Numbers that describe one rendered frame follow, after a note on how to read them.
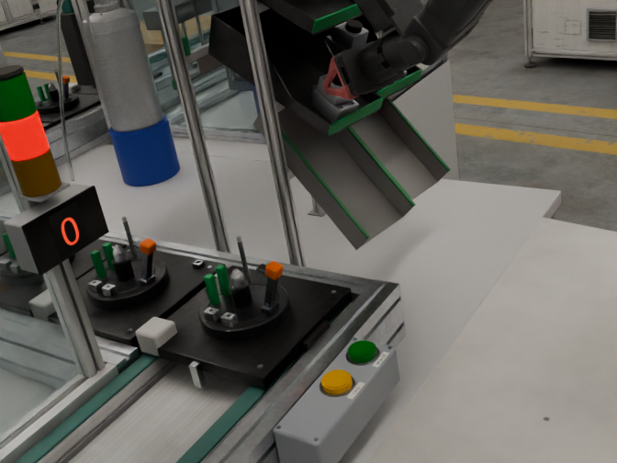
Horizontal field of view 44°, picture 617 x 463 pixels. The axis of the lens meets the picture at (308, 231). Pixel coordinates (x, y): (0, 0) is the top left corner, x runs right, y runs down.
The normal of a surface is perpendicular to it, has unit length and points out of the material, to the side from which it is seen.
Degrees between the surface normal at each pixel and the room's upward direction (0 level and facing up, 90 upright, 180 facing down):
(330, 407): 0
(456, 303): 0
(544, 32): 90
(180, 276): 0
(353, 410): 90
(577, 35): 90
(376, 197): 45
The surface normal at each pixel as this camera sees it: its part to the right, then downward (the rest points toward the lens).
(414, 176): 0.40, -0.48
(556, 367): -0.16, -0.88
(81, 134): 0.83, 0.13
